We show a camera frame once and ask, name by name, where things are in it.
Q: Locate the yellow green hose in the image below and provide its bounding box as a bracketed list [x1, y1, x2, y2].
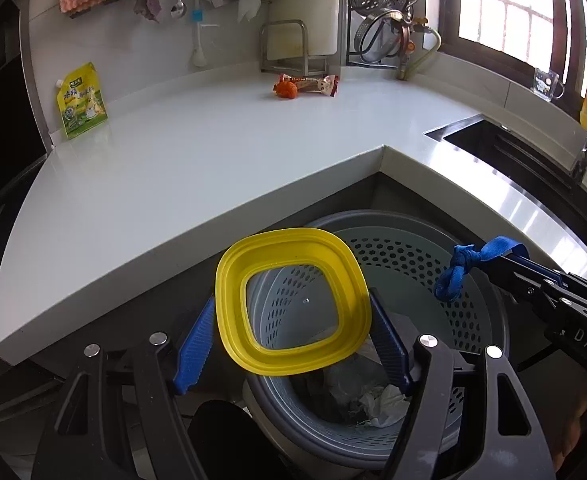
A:
[403, 27, 443, 81]

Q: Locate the glass mug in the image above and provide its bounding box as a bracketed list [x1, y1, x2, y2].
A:
[532, 67, 565, 103]

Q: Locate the bottle brush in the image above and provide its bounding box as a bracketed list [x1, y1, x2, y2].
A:
[190, 0, 219, 68]

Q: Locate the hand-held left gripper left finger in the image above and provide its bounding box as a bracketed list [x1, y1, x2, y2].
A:
[31, 294, 219, 480]

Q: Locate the yellow green pouch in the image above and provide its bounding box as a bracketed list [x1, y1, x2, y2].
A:
[56, 62, 109, 140]

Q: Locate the pot lid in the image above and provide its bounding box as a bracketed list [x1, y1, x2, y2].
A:
[356, 10, 409, 63]

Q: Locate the window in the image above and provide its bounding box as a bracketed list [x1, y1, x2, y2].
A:
[438, 0, 587, 86]

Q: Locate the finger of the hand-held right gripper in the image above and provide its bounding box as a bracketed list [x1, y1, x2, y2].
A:
[509, 255, 587, 306]
[482, 259, 581, 326]

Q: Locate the white tissue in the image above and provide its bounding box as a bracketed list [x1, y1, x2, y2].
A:
[356, 384, 410, 428]

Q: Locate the yellow lid ring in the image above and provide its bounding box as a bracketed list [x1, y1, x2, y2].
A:
[215, 227, 373, 377]

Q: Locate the white cutting board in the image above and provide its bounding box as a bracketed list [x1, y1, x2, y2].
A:
[268, 0, 340, 58]

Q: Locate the metal board rack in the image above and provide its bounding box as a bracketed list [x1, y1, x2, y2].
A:
[260, 20, 330, 75]

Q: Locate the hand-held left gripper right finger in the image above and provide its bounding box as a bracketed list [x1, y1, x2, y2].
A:
[368, 287, 557, 480]

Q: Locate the snack wrapper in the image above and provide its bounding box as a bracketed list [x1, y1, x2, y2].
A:
[280, 74, 340, 97]

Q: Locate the gas valve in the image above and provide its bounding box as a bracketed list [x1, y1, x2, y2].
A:
[398, 17, 419, 81]

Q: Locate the black wire rack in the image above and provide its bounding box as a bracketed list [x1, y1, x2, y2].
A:
[343, 0, 424, 68]

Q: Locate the black sink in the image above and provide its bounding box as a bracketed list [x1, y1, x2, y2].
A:
[423, 114, 587, 201]

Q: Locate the crumpled white paper trash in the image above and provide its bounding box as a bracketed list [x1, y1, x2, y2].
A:
[318, 345, 389, 406]

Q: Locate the grey perforated bin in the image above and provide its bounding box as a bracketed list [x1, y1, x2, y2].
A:
[244, 211, 517, 471]

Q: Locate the blue strap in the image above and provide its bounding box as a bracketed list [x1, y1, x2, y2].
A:
[433, 236, 530, 303]

